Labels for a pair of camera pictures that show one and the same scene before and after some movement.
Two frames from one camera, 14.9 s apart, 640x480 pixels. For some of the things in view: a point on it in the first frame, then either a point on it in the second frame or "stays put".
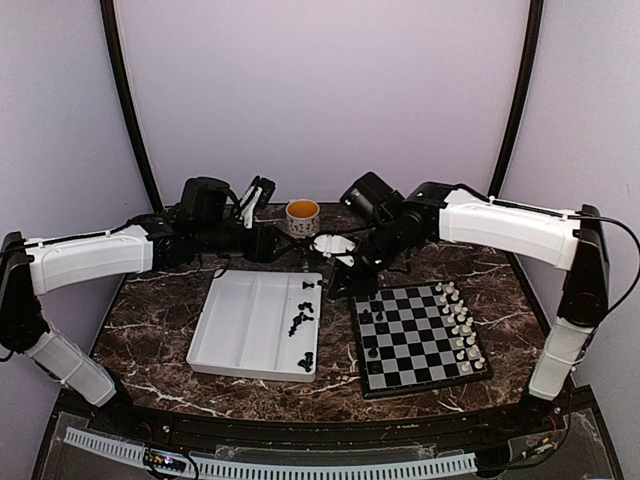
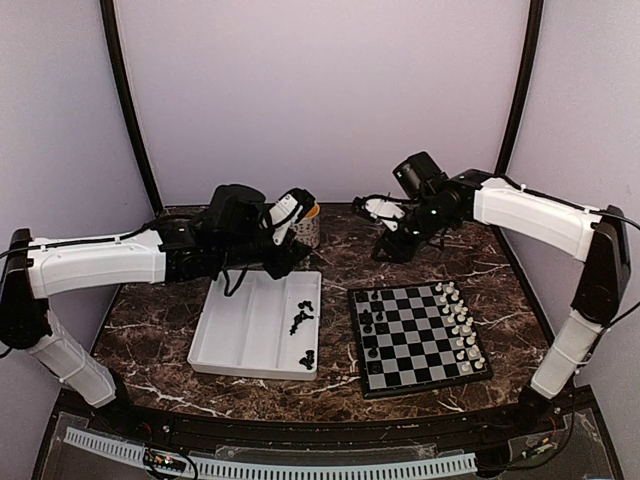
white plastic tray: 260,324 stays put
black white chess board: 415,340 stays put
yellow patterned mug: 302,218 stays put
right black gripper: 360,286 → 400,251
